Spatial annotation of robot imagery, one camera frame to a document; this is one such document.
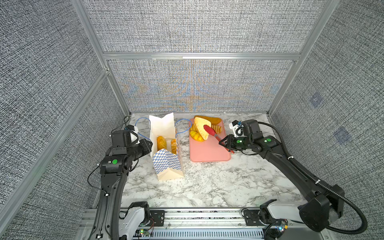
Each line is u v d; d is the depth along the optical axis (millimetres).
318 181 418
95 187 408
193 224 732
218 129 836
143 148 616
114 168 448
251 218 733
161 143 949
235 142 678
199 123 879
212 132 823
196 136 1005
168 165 790
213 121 1097
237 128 706
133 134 556
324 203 390
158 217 732
